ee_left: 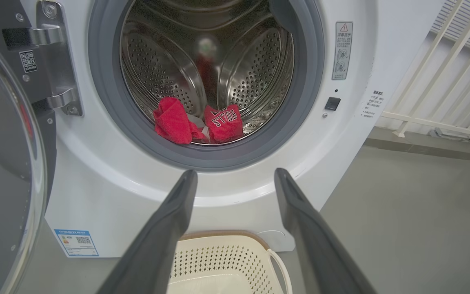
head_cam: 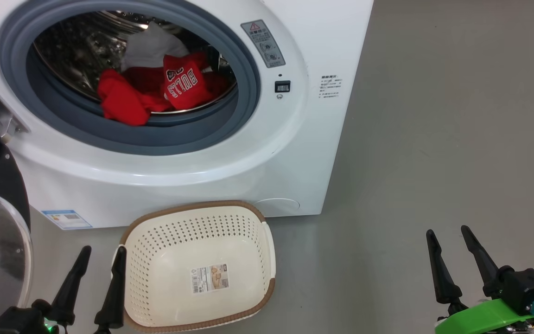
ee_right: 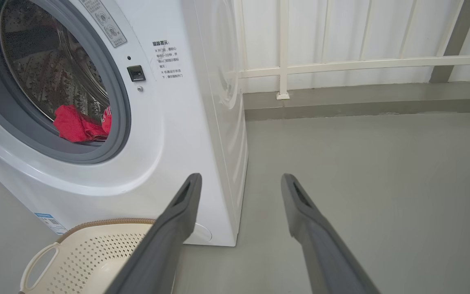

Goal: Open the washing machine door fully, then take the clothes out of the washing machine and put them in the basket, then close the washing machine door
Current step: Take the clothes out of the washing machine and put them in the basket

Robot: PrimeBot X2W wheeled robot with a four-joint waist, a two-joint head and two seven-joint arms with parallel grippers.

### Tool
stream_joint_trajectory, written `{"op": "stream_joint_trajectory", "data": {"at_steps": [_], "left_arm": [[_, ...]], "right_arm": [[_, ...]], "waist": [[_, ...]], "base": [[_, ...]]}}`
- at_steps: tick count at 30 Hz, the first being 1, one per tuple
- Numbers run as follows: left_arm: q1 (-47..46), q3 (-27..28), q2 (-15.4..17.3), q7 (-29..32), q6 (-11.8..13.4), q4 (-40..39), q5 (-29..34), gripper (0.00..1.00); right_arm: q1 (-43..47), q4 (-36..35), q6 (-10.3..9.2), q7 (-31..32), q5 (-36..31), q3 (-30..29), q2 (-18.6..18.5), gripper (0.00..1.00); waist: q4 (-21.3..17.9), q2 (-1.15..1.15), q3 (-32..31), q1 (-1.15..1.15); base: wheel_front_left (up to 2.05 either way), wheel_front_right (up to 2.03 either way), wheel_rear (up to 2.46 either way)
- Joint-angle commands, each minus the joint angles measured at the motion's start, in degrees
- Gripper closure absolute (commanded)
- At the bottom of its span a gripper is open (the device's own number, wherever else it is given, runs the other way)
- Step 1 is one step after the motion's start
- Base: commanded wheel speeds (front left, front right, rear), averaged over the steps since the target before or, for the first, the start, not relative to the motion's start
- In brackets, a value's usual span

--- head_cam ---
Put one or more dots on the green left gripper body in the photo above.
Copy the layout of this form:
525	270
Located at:
54	328

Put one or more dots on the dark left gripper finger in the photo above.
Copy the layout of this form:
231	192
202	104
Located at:
115	301
70	292

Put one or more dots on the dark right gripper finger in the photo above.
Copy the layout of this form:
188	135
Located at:
485	269
445	278

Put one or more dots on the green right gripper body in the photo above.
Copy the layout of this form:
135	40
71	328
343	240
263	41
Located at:
475	320

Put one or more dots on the red Bulls jersey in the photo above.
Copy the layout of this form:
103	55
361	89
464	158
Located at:
123	99

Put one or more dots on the white garment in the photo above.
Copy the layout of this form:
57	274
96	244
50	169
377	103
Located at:
151	46

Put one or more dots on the cream perforated basket brown rim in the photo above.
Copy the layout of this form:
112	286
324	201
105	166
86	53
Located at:
174	278

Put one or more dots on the printed product label sticker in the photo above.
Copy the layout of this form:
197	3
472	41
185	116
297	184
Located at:
209	278

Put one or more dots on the grey rubber door gasket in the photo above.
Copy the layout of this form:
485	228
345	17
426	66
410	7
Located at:
155	137

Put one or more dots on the white front-load washing machine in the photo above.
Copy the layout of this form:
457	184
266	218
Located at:
248	157

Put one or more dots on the steel washer drum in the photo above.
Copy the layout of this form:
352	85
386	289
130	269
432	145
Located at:
72	55

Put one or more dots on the black door lock slot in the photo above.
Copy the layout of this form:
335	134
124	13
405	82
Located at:
282	86

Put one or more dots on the blue energy label sticker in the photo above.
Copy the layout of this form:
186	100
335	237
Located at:
66	219

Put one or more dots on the round white filter cover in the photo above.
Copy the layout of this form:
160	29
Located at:
278	208

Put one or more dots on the small printed text label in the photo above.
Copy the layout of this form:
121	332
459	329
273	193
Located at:
330	87

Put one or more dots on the grey warning sticker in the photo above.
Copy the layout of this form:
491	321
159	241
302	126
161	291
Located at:
263	44

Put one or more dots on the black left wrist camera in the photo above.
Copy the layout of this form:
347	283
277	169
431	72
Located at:
16	320

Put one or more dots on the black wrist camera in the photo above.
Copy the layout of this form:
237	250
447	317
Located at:
16	320
526	287

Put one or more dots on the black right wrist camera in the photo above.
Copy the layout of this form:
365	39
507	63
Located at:
526	287

